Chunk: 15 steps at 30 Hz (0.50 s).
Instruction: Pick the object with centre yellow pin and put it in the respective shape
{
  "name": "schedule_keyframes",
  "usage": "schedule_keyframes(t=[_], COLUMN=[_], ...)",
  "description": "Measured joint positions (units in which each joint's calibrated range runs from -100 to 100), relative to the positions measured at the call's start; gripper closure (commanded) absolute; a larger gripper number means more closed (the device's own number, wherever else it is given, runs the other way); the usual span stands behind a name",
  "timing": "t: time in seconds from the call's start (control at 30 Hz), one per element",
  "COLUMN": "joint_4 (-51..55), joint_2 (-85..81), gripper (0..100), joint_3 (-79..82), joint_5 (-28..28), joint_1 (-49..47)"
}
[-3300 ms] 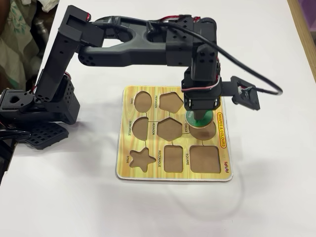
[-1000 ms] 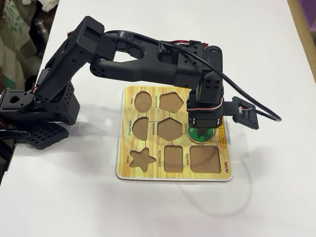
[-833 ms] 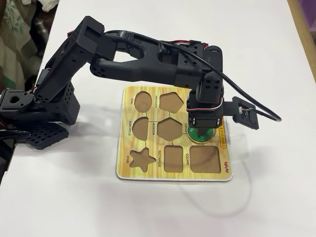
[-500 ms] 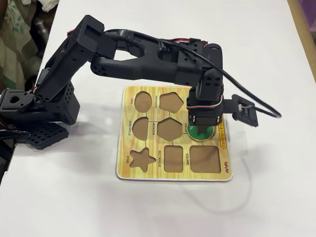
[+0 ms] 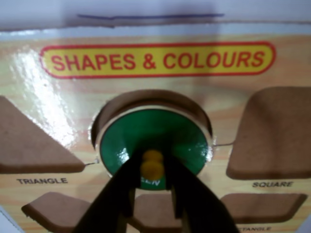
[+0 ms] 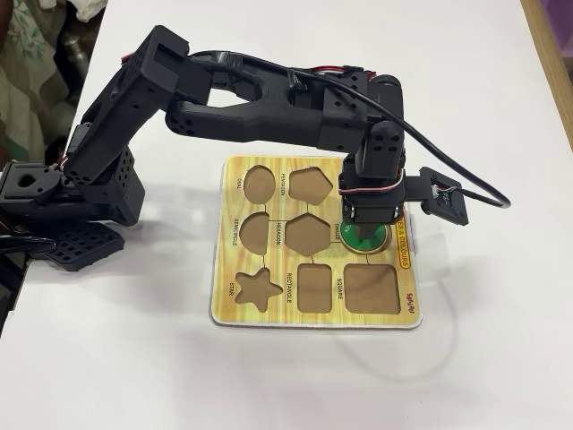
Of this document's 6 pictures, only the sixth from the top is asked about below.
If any white crumpled cloth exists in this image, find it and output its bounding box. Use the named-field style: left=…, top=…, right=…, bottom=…
left=73, top=0, right=109, bottom=23

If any black square wrist camera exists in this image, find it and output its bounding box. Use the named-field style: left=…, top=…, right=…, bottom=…
left=402, top=166, right=471, bottom=227

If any black base cable bundle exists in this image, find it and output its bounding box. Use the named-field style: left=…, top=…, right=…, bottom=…
left=0, top=230, right=57, bottom=257

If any wooden shape puzzle board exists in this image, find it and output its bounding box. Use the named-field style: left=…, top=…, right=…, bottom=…
left=209, top=154, right=424, bottom=333

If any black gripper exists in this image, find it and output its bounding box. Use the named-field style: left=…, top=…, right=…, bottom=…
left=338, top=171, right=408, bottom=243

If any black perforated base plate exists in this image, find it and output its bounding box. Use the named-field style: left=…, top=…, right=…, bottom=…
left=44, top=221, right=126, bottom=273

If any black camera cable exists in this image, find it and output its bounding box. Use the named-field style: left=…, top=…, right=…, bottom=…
left=192, top=48, right=514, bottom=210

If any dark metal bottle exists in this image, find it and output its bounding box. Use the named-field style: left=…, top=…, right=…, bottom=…
left=57, top=33, right=89, bottom=82

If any green round piece yellow pin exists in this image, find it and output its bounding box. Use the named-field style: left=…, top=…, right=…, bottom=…
left=339, top=219, right=391, bottom=257

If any floral patterned cloth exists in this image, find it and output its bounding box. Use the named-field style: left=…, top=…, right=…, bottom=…
left=0, top=0, right=78, bottom=165

